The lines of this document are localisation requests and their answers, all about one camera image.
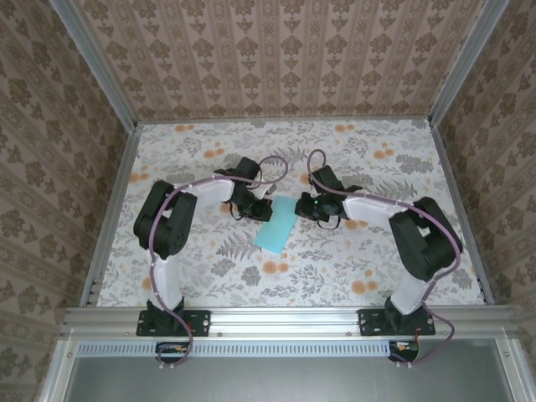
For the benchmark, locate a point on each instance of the teal square paper sheet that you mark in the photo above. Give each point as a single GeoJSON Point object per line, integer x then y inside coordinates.
{"type": "Point", "coordinates": [276, 228]}

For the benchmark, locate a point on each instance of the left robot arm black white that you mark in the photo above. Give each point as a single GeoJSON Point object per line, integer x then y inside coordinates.
{"type": "Point", "coordinates": [167, 222]}

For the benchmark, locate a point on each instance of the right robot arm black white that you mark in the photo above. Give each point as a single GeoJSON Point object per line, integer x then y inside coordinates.
{"type": "Point", "coordinates": [423, 243]}

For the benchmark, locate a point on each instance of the grey metal sheet panel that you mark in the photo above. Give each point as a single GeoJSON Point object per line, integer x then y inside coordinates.
{"type": "Point", "coordinates": [272, 381]}

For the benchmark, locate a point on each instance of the floral patterned table cover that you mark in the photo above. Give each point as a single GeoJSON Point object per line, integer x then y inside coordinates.
{"type": "Point", "coordinates": [318, 268]}

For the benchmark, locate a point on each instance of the black wiring connector box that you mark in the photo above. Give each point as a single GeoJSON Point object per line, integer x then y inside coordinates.
{"type": "Point", "coordinates": [404, 352]}
{"type": "Point", "coordinates": [176, 354]}

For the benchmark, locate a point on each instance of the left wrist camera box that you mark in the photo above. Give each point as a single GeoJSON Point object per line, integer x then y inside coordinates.
{"type": "Point", "coordinates": [264, 192]}

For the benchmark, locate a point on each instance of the long aluminium base rail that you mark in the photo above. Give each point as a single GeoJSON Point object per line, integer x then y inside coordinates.
{"type": "Point", "coordinates": [285, 320]}

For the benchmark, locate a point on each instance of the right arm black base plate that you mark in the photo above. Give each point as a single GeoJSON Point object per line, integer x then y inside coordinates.
{"type": "Point", "coordinates": [370, 322]}

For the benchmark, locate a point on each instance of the aluminium table side rail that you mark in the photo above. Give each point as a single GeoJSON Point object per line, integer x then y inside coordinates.
{"type": "Point", "coordinates": [122, 176]}
{"type": "Point", "coordinates": [454, 188]}

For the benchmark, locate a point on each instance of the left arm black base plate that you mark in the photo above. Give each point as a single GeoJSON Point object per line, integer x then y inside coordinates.
{"type": "Point", "coordinates": [201, 322]}

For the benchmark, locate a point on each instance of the slanted aluminium frame post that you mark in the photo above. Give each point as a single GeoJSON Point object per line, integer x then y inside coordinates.
{"type": "Point", "coordinates": [96, 63]}
{"type": "Point", "coordinates": [469, 58]}

